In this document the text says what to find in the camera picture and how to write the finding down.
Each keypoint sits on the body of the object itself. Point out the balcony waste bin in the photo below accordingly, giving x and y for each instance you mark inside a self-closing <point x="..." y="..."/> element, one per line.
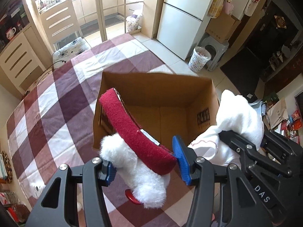
<point x="132" y="22"/>

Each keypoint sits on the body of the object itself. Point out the wooden dining chair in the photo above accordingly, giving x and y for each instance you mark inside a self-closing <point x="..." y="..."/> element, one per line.
<point x="63" y="32"/>

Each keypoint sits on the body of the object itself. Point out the white refrigerator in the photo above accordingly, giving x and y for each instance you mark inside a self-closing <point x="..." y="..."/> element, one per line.
<point x="182" y="24"/>

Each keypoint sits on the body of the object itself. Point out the red white plush headband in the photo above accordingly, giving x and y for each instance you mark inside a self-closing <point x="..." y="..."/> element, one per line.
<point x="142" y="162"/>

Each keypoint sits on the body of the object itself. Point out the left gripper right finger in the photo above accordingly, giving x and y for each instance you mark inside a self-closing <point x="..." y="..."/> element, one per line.
<point x="222" y="193"/>

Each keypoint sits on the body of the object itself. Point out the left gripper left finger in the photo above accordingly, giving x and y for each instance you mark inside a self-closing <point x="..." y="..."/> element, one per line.
<point x="57" y="205"/>

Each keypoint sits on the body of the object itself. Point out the brown cardboard box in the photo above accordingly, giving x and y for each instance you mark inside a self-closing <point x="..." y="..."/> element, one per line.
<point x="165" y="105"/>

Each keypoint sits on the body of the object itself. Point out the cream drawer cabinet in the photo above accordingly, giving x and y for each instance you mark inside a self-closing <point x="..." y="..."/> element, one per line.
<point x="19" y="60"/>

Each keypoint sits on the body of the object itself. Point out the cardboard box on stool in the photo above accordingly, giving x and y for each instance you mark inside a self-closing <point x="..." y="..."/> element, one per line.
<point x="222" y="27"/>

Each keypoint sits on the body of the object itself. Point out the patterned waste bin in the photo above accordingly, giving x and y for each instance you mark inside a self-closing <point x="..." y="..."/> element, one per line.
<point x="199" y="59"/>

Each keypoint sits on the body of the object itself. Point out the grey plastic stool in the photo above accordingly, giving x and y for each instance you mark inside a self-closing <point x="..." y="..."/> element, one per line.
<point x="217" y="51"/>

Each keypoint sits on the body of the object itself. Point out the woven rattan basket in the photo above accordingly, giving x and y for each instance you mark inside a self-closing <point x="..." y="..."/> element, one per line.
<point x="7" y="167"/>

